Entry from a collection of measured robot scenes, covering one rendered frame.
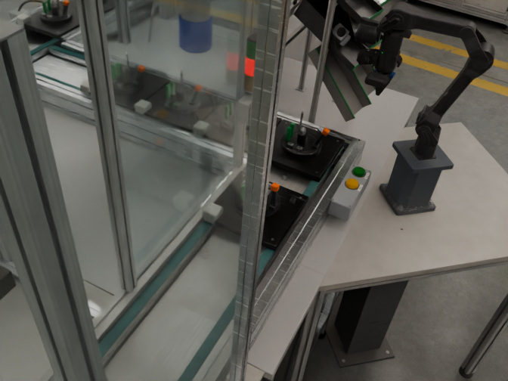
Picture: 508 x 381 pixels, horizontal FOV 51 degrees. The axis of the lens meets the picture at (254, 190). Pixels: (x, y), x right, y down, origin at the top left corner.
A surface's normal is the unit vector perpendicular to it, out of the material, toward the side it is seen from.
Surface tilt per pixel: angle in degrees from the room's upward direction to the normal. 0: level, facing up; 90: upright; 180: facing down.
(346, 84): 45
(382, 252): 0
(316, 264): 0
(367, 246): 0
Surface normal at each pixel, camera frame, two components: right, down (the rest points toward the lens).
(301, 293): 0.07, -0.74
